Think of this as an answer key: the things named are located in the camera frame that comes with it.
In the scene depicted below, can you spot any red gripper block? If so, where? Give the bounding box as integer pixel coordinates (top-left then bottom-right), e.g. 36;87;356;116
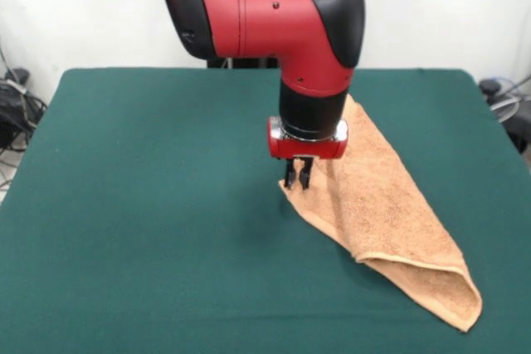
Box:
267;116;349;192

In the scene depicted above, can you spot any tan terry towel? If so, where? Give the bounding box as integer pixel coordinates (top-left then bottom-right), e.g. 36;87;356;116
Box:
277;94;484;333

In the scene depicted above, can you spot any dark green table cloth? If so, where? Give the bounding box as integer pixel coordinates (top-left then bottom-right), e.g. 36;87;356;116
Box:
0;66;531;354

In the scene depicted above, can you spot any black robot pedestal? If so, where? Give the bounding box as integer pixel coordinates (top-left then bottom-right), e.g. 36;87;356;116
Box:
206;0;358;69

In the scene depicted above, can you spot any black cable tangle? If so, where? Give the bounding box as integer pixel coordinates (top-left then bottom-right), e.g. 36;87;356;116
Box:
0;78;49;154

